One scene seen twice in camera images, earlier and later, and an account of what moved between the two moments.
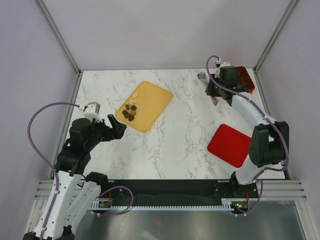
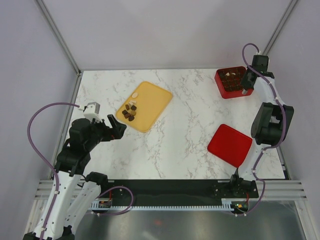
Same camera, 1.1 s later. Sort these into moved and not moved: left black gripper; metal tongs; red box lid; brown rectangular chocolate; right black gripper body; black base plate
Moved: metal tongs; right black gripper body
Not moved: brown rectangular chocolate; black base plate; red box lid; left black gripper
